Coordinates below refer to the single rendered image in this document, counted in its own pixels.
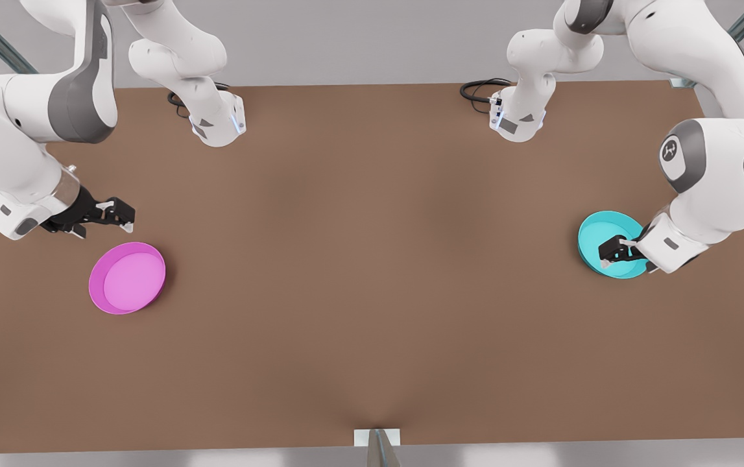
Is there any blue plate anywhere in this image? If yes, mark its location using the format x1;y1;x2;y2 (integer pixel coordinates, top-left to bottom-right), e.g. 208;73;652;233
577;210;655;280

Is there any black cable loop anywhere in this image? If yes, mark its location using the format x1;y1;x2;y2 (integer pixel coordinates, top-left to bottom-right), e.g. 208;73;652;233
167;81;230;119
460;78;515;115

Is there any pink plate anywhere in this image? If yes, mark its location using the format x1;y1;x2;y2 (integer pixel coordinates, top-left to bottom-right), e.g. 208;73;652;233
88;242;167;315

